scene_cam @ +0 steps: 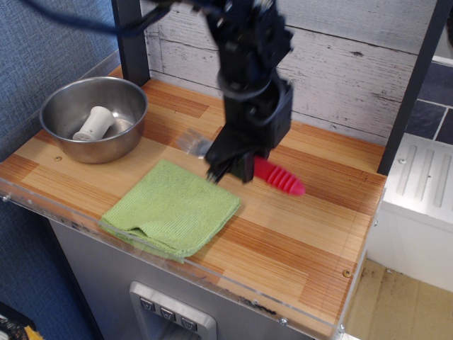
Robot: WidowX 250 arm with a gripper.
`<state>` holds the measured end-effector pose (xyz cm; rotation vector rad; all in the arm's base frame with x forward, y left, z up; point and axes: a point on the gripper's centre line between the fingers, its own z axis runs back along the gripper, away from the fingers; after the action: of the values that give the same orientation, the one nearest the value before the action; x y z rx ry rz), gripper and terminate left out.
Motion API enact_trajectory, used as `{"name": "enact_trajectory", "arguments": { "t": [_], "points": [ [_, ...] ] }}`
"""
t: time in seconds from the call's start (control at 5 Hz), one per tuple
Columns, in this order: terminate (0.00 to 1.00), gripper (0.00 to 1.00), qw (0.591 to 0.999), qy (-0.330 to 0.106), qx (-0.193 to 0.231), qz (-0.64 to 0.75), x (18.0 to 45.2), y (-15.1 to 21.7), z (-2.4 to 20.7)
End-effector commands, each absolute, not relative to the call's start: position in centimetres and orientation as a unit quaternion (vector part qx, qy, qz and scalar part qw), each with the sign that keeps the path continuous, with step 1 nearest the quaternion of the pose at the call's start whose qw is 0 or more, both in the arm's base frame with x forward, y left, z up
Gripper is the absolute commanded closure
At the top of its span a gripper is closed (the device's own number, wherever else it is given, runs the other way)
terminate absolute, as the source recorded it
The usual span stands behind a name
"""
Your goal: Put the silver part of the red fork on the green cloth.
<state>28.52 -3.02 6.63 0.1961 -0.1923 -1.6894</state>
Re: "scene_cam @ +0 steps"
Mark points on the dishwasher button panel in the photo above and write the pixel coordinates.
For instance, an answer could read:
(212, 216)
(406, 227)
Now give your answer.
(160, 316)

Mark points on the silver toy dishwasher cabinet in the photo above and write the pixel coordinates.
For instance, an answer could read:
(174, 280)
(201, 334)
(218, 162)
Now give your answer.
(245, 284)

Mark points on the dark right frame post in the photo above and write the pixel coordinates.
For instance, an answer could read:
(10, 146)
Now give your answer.
(421, 67)

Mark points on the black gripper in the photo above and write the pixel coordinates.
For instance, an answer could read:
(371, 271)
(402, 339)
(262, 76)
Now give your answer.
(257, 124)

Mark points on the red handled metal fork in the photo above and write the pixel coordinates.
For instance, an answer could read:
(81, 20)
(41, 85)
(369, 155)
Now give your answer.
(274, 175)

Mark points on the yellow black object at corner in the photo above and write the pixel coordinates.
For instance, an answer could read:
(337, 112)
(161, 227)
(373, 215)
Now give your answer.
(15, 330)

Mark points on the dark frame post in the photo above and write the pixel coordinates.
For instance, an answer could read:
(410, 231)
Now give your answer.
(133, 52)
(421, 67)

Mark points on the white toy sink drainboard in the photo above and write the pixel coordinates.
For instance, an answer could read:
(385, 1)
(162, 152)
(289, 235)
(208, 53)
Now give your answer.
(412, 231)

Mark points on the green microfiber cloth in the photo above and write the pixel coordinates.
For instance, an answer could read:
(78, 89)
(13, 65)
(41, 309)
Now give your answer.
(171, 212)

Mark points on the dark left frame post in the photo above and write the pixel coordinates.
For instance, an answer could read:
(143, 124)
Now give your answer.
(133, 52)

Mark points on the white salt shaker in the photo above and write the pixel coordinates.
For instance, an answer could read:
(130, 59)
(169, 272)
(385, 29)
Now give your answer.
(96, 125)

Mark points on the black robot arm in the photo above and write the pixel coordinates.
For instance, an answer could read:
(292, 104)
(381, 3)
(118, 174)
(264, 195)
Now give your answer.
(252, 40)

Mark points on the stainless steel bowl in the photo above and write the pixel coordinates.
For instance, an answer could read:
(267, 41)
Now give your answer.
(67, 109)

